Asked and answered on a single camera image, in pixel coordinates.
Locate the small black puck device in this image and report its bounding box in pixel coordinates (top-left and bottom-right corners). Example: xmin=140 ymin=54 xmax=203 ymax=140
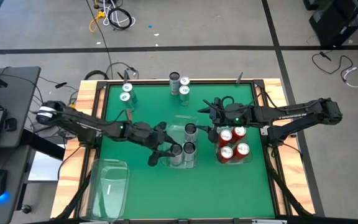
xmin=4 ymin=117 xmax=17 ymax=132

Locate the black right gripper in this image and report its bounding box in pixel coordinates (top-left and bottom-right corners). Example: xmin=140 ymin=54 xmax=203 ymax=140
xmin=195 ymin=98 xmax=253 ymax=143

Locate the silver can black top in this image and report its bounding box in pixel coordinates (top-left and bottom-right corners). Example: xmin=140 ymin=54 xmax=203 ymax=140
xmin=183 ymin=141 xmax=197 ymax=162
xmin=184 ymin=123 xmax=198 ymax=144
xmin=170 ymin=143 xmax=184 ymax=166
xmin=168 ymin=71 xmax=181 ymax=96

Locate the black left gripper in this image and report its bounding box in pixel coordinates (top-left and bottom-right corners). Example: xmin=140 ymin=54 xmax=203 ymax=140
xmin=134 ymin=121 xmax=176 ymax=167

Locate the thick black cable loop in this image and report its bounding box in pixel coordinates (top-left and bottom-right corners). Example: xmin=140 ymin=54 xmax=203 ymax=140
xmin=84 ymin=70 xmax=110 ymax=81

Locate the white cable coil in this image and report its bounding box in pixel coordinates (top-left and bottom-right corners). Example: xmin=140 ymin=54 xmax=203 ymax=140
xmin=103 ymin=0 xmax=136 ymax=27

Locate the black cable coil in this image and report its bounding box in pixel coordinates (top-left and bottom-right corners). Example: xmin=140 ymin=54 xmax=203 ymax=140
xmin=107 ymin=6 xmax=133 ymax=31

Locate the black cable with plug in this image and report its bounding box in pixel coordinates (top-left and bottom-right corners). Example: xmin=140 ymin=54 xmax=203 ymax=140
xmin=311 ymin=50 xmax=354 ymax=75

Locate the black computer tower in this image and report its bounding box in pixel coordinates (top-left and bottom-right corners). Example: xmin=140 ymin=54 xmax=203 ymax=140
xmin=308 ymin=0 xmax=358 ymax=47

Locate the green table mat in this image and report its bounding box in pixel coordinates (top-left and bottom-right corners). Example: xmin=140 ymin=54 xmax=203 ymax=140
xmin=90 ymin=83 xmax=275 ymax=220

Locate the long black floor cable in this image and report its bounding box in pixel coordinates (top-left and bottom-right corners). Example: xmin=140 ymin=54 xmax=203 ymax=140
xmin=85 ymin=0 xmax=114 ymax=80

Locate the dark grey desk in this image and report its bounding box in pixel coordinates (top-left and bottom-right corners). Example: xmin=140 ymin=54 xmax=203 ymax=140
xmin=0 ymin=66 xmax=42 ymax=224

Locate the yellow cable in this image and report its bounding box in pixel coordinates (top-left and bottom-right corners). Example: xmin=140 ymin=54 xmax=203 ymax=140
xmin=88 ymin=11 xmax=107 ymax=34

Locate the clear plastic bin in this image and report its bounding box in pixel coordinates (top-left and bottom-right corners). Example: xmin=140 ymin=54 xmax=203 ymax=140
xmin=159 ymin=114 xmax=199 ymax=170
xmin=214 ymin=125 xmax=254 ymax=165
xmin=78 ymin=157 xmax=131 ymax=222

